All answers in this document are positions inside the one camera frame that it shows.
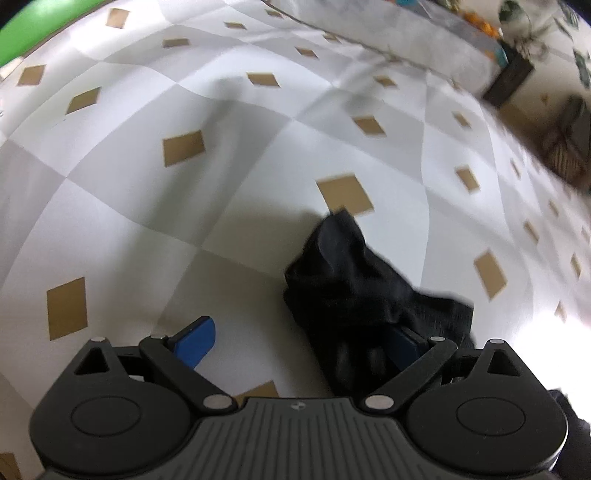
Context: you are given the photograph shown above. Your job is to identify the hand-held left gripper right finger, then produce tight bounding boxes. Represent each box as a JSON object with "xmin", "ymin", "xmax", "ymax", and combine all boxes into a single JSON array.
[{"xmin": 364, "ymin": 325, "xmax": 536, "ymax": 413}]

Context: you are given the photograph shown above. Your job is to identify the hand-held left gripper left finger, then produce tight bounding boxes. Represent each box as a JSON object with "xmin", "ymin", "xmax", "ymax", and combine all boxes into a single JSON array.
[{"xmin": 74, "ymin": 316, "xmax": 237, "ymax": 412}]

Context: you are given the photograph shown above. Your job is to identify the black t-shirt with red print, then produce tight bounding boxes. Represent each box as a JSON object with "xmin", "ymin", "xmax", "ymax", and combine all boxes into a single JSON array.
[{"xmin": 283, "ymin": 209, "xmax": 476, "ymax": 398}]

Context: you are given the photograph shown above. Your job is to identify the patterned woven basket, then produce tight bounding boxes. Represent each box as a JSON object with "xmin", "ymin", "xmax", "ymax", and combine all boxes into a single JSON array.
[{"xmin": 541, "ymin": 96, "xmax": 591, "ymax": 186}]

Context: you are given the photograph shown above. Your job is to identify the tray of oranges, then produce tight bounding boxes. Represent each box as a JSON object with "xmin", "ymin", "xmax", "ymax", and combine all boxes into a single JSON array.
[{"xmin": 459, "ymin": 9, "xmax": 503, "ymax": 38}]

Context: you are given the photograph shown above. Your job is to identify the monstera plant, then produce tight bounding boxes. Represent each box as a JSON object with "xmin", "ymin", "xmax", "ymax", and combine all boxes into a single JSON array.
[{"xmin": 499, "ymin": 0, "xmax": 591, "ymax": 89}]

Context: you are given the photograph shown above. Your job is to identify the green plastic chair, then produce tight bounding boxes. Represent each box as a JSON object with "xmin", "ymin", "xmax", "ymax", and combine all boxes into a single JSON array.
[{"xmin": 0, "ymin": 0, "xmax": 79, "ymax": 68}]

